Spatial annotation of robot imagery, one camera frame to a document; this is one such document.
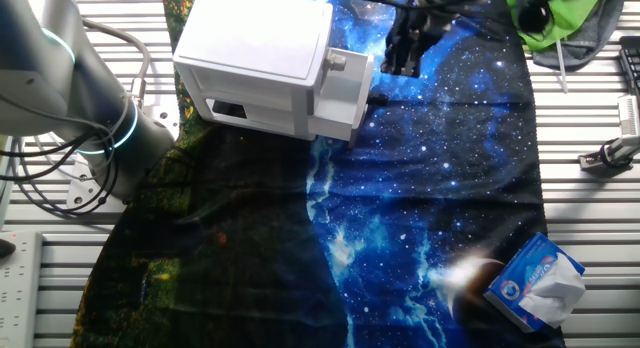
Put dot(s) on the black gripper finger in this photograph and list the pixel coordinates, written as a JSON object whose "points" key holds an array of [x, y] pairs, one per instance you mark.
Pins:
{"points": [[392, 62], [413, 65]]}

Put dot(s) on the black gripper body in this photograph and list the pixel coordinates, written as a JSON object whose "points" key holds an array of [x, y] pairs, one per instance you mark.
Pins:
{"points": [[415, 33]]}

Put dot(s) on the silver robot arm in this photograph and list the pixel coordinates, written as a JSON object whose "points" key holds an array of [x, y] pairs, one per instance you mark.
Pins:
{"points": [[50, 88]]}

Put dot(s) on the white plastic drawer cabinet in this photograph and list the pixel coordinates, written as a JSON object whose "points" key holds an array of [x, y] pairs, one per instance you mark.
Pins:
{"points": [[250, 33]]}

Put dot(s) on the thin white rod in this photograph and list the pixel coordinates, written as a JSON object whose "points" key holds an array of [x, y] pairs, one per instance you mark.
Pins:
{"points": [[561, 63]]}

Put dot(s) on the galaxy and meadow print cloth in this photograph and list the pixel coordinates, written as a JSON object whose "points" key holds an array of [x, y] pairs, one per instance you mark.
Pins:
{"points": [[400, 213]]}

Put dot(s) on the green cloth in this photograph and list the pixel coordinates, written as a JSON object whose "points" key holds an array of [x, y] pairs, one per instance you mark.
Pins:
{"points": [[575, 13]]}

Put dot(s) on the grey cloth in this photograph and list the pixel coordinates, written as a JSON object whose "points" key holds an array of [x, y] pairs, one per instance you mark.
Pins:
{"points": [[590, 43]]}

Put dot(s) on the black keyboard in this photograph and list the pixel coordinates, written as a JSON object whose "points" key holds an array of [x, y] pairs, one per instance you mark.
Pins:
{"points": [[631, 63]]}

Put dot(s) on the blue tissue box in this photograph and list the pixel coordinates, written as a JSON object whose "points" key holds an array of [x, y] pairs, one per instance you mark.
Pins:
{"points": [[515, 283]]}

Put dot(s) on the black power plug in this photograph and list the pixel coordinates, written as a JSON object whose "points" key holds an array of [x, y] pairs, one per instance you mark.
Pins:
{"points": [[6, 248]]}

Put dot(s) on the white power strip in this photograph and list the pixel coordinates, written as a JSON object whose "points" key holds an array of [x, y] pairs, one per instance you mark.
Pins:
{"points": [[20, 293]]}

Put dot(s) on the silver depth camera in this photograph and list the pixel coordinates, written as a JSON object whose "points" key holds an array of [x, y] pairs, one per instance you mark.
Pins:
{"points": [[630, 115]]}

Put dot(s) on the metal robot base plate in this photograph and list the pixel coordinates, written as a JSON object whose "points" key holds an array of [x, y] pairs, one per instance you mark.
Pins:
{"points": [[165, 113]]}

